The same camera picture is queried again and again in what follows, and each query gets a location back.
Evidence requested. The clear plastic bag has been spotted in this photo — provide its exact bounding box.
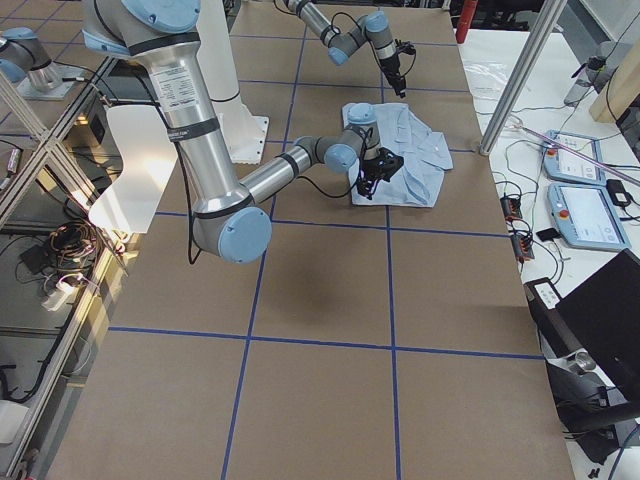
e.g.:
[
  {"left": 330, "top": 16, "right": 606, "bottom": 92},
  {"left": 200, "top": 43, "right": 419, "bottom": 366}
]
[{"left": 463, "top": 60, "right": 510, "bottom": 101}]

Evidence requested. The white paper sheet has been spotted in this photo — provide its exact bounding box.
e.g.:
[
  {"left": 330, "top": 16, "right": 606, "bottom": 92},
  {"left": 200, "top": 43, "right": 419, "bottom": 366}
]
[{"left": 89, "top": 105, "right": 177, "bottom": 233}]

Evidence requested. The red cylinder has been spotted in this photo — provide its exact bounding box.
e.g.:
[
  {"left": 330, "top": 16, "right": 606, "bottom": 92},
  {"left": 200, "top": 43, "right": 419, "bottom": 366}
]
[{"left": 455, "top": 0, "right": 478, "bottom": 44}]

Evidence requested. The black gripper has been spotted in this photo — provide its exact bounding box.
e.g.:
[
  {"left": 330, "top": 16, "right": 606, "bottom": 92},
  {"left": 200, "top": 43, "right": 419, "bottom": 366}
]
[
  {"left": 356, "top": 148, "right": 404, "bottom": 200},
  {"left": 378, "top": 53, "right": 406, "bottom": 99}
]

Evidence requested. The tangled cables bundle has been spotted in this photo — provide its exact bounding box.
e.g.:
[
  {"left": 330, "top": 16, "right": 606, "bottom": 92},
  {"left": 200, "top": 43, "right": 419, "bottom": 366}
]
[{"left": 14, "top": 222, "right": 109, "bottom": 301}]

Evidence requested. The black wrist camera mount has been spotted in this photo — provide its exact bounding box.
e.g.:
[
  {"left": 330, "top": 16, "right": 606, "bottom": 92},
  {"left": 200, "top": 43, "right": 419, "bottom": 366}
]
[{"left": 395, "top": 39, "right": 416, "bottom": 56}]

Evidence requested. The black laptop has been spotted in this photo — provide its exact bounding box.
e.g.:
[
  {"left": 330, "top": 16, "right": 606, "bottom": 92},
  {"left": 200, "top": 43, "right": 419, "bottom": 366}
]
[{"left": 557, "top": 249, "right": 640, "bottom": 400}]

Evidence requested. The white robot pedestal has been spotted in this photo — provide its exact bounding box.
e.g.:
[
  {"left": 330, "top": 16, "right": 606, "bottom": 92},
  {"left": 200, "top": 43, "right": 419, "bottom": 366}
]
[{"left": 197, "top": 0, "right": 269, "bottom": 164}]

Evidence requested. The far teach pendant tablet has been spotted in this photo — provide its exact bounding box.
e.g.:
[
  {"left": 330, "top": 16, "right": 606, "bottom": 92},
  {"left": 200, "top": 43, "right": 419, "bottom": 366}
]
[{"left": 542, "top": 130, "right": 606, "bottom": 186}]

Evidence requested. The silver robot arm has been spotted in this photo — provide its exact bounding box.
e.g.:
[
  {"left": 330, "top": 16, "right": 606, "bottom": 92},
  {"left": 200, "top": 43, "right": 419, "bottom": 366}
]
[
  {"left": 283, "top": 0, "right": 416, "bottom": 98},
  {"left": 83, "top": 1, "right": 404, "bottom": 264}
]

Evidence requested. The teach pendant tablet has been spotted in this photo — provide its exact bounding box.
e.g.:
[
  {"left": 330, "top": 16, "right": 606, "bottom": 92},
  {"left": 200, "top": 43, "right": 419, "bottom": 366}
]
[
  {"left": 542, "top": 130, "right": 606, "bottom": 186},
  {"left": 547, "top": 182, "right": 631, "bottom": 252}
]

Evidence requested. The light blue button-up shirt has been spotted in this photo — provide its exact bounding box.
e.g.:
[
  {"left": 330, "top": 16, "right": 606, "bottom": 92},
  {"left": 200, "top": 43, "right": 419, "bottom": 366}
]
[{"left": 351, "top": 103, "right": 453, "bottom": 208}]

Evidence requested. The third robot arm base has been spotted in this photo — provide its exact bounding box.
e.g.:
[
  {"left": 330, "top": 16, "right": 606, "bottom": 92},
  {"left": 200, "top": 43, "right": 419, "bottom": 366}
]
[{"left": 1, "top": 27, "right": 84, "bottom": 100}]

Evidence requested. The aluminium frame post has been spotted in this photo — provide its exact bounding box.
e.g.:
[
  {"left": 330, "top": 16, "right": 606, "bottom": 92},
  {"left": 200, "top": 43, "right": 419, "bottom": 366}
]
[{"left": 478, "top": 0, "right": 567, "bottom": 156}]

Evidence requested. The near teach pendant tablet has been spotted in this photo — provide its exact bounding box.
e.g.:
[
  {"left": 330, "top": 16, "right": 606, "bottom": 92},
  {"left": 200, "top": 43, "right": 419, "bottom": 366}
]
[{"left": 547, "top": 182, "right": 631, "bottom": 252}]

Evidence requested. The pink reacher grabber stick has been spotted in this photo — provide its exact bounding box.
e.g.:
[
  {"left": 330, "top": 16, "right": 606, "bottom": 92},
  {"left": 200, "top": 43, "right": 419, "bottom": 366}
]
[{"left": 504, "top": 114, "right": 640, "bottom": 187}]

